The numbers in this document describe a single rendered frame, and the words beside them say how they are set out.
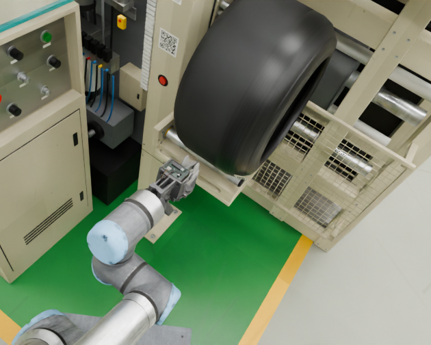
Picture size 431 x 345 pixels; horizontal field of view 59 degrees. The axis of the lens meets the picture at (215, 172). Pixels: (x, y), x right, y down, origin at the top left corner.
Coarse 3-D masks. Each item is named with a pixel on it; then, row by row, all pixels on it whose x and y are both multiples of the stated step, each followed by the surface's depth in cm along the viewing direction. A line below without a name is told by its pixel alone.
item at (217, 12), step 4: (216, 0) 151; (220, 0) 152; (224, 0) 155; (228, 0) 158; (232, 0) 161; (216, 4) 152; (220, 4) 152; (224, 4) 152; (228, 4) 152; (216, 8) 153; (220, 8) 156; (224, 8) 153; (216, 12) 155; (220, 12) 154; (216, 16) 157; (212, 20) 157
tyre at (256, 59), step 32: (256, 0) 104; (288, 0) 108; (224, 32) 101; (256, 32) 100; (288, 32) 100; (320, 32) 103; (192, 64) 105; (224, 64) 100; (256, 64) 98; (288, 64) 98; (320, 64) 129; (192, 96) 105; (224, 96) 101; (256, 96) 98; (288, 96) 100; (192, 128) 112; (224, 128) 105; (256, 128) 102; (288, 128) 144; (224, 160) 113; (256, 160) 116
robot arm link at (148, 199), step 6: (138, 192) 89; (144, 192) 88; (150, 192) 88; (126, 198) 90; (132, 198) 87; (138, 198) 87; (144, 198) 87; (150, 198) 87; (156, 198) 88; (144, 204) 86; (150, 204) 87; (156, 204) 88; (150, 210) 86; (156, 210) 87; (162, 210) 89; (156, 216) 87; (162, 216) 90; (156, 222) 89
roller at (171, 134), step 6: (168, 132) 142; (174, 132) 142; (168, 138) 143; (174, 138) 142; (180, 144) 142; (186, 150) 142; (198, 156) 140; (204, 162) 140; (216, 168) 139; (222, 174) 138; (228, 180) 139; (234, 180) 137; (240, 180) 137; (240, 186) 139
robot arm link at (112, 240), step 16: (128, 208) 84; (144, 208) 85; (96, 224) 82; (112, 224) 80; (128, 224) 82; (144, 224) 85; (96, 240) 80; (112, 240) 78; (128, 240) 81; (96, 256) 83; (112, 256) 80; (128, 256) 86
